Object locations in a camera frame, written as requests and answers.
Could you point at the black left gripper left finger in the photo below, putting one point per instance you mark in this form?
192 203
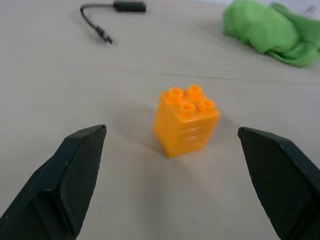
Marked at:
62 180

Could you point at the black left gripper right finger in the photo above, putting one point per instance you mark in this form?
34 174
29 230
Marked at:
282 180

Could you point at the green crumpled cloth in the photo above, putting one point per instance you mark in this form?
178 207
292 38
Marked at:
271 32

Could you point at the orange studded toy brick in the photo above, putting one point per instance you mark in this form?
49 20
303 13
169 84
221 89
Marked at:
185 122

